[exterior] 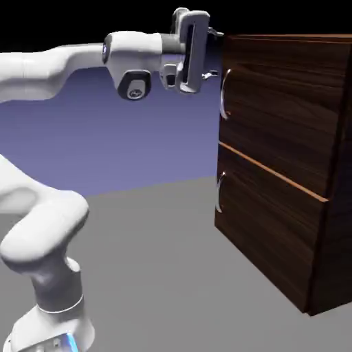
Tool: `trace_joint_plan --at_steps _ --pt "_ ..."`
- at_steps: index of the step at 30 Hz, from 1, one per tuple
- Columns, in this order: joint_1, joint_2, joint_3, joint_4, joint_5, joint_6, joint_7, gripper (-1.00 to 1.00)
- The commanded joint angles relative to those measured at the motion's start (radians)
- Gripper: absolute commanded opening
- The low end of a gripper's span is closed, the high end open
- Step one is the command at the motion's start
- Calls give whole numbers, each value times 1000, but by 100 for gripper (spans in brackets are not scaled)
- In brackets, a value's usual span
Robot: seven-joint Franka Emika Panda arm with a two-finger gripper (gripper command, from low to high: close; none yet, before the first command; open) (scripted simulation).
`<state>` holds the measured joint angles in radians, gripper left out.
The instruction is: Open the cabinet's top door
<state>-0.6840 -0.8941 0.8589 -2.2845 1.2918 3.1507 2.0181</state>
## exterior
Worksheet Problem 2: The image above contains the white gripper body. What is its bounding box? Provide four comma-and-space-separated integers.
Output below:
176, 10, 211, 94

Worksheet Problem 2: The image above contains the short curved silver handle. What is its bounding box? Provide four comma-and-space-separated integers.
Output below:
216, 170, 228, 214

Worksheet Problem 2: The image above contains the small dark wood door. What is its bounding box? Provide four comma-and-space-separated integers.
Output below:
214, 145, 328, 313

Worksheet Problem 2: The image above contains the large dark wood door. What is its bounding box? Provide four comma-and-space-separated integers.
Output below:
217, 36, 352, 199

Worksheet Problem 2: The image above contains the dark wood cabinet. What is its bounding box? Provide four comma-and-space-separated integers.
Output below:
214, 34, 352, 317

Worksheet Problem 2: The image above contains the long curved silver handle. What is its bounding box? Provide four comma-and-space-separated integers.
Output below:
219, 68, 232, 121

